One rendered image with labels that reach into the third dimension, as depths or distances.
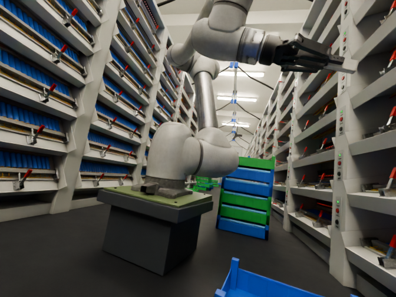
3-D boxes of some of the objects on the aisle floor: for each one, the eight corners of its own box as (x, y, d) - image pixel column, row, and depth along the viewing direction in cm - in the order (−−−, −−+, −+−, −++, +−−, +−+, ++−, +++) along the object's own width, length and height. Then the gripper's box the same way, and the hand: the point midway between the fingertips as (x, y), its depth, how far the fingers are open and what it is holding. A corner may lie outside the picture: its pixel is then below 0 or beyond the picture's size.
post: (343, 286, 63) (356, -97, 87) (329, 272, 72) (345, -71, 96) (412, 303, 59) (406, -104, 83) (389, 286, 68) (389, -76, 92)
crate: (215, 228, 110) (217, 214, 111) (220, 221, 129) (221, 210, 130) (267, 240, 102) (269, 225, 103) (264, 231, 121) (265, 218, 122)
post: (286, 231, 131) (302, 24, 155) (282, 227, 140) (299, 33, 164) (316, 237, 127) (329, 23, 151) (311, 233, 136) (323, 32, 160)
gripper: (254, 73, 57) (337, 92, 52) (260, 43, 45) (371, 65, 39) (262, 53, 58) (345, 69, 52) (270, 17, 45) (380, 34, 40)
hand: (340, 64), depth 47 cm, fingers closed
